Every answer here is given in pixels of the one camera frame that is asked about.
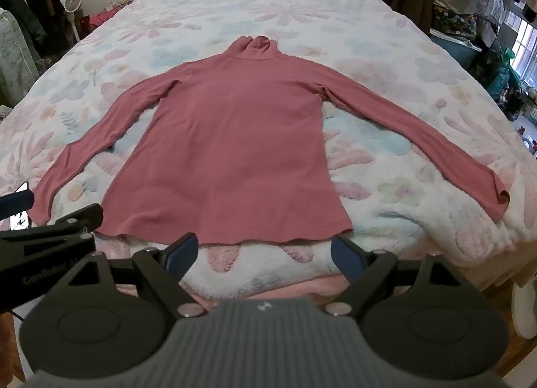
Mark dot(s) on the white standing fan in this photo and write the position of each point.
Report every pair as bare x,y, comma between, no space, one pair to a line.
69,2

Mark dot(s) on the pale green patterned cloth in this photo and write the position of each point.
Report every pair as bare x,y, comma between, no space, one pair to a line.
14,60

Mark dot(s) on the floral fleece blanket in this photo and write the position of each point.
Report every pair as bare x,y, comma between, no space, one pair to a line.
293,6

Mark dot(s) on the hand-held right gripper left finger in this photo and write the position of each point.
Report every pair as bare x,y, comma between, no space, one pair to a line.
184,250

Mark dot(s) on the window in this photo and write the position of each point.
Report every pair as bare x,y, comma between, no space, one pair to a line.
524,48

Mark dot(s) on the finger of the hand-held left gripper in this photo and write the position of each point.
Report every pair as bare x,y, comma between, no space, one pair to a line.
16,202
79,216

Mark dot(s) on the white rounded object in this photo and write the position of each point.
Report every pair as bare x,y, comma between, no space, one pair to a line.
525,308

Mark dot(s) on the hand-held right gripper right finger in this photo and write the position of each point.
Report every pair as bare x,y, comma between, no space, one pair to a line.
346,257

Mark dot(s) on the teal storage bin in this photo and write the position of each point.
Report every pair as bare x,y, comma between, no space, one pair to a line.
457,44

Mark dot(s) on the clothes rack with garments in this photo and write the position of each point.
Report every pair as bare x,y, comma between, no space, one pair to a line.
33,6

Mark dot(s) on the red cloth pile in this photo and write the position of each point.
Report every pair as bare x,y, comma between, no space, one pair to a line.
103,18

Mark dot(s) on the floral storage box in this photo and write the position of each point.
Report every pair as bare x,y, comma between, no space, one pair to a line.
455,18

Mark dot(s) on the pink turtleneck sweater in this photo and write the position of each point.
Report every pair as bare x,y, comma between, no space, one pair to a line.
235,140

